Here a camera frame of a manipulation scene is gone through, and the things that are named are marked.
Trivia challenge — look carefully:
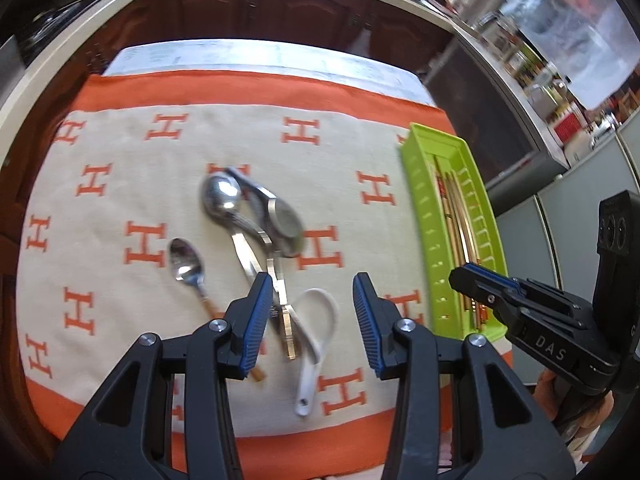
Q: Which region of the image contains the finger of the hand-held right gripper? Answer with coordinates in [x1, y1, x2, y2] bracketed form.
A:
[466, 262, 594, 327]
[448, 264, 582, 334]

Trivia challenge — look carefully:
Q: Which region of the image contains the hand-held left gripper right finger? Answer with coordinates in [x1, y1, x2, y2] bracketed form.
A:
[352, 271, 576, 480]

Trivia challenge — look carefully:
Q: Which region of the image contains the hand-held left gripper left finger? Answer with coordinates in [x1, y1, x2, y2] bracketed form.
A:
[52, 271, 275, 480]

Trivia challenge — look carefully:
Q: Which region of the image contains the bundle of mixed chopsticks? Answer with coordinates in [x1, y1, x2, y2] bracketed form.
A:
[432, 152, 493, 333]

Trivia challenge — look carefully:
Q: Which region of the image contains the green plastic tray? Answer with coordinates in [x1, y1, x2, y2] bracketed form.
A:
[397, 121, 510, 338]

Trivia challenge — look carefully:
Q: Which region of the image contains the person's right hand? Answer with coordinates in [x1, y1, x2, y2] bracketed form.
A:
[532, 366, 615, 433]

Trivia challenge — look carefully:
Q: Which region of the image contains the white ceramic spoon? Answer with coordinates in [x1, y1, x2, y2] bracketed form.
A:
[287, 287, 341, 417]

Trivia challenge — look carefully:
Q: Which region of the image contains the grey cabinet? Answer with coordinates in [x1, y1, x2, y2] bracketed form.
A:
[487, 110, 640, 311]

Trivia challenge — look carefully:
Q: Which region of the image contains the steel soup spoon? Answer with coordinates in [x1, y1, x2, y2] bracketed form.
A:
[222, 166, 306, 258]

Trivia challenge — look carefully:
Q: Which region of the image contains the dark glass cabinet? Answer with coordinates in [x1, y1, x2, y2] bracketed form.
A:
[424, 35, 571, 188]

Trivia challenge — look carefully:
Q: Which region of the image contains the orange beige printed blanket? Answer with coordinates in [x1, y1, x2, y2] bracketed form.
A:
[15, 67, 516, 480]

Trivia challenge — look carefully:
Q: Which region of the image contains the row of pantry jars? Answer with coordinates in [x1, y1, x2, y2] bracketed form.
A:
[475, 10, 640, 153]

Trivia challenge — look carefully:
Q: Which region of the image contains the translucent plastic sheet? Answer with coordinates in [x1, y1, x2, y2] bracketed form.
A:
[500, 0, 640, 109]

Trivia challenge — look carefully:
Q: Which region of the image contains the long-handled steel spoon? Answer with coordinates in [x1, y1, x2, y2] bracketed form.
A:
[200, 174, 301, 361]
[235, 220, 291, 316]

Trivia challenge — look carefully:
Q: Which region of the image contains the teaspoon with wooden handle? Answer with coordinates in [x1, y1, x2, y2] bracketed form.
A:
[168, 237, 268, 383]

